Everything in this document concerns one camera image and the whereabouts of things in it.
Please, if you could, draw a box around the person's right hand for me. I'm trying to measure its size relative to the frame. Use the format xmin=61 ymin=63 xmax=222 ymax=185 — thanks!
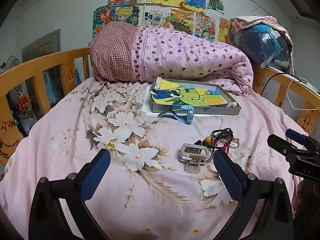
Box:
xmin=296 ymin=180 xmax=320 ymax=220

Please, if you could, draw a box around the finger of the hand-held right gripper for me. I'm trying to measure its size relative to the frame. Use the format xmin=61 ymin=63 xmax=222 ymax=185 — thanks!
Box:
xmin=286 ymin=128 xmax=316 ymax=143
xmin=267 ymin=134 xmax=300 ymax=162

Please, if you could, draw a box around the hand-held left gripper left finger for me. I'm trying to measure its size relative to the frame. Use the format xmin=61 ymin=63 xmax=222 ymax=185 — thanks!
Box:
xmin=29 ymin=149 xmax=111 ymax=240

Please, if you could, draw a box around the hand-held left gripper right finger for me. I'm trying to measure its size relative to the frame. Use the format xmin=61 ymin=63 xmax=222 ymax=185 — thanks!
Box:
xmin=213 ymin=149 xmax=295 ymax=240

